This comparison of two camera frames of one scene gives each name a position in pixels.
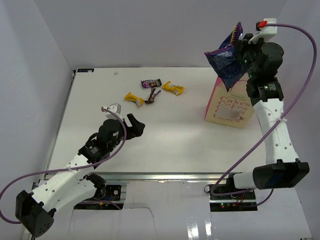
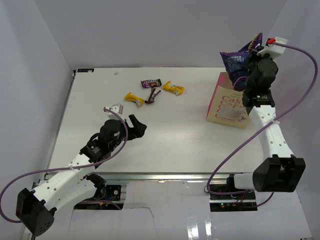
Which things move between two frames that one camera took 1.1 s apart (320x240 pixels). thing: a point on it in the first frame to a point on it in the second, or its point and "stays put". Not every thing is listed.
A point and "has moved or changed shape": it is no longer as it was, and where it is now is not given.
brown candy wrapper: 150,98 stays put
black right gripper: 242,45 to 253,55
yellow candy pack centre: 175,89 stays put
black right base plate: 250,195 stays put
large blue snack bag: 227,62 has moved or changed shape
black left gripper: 136,130 stays put
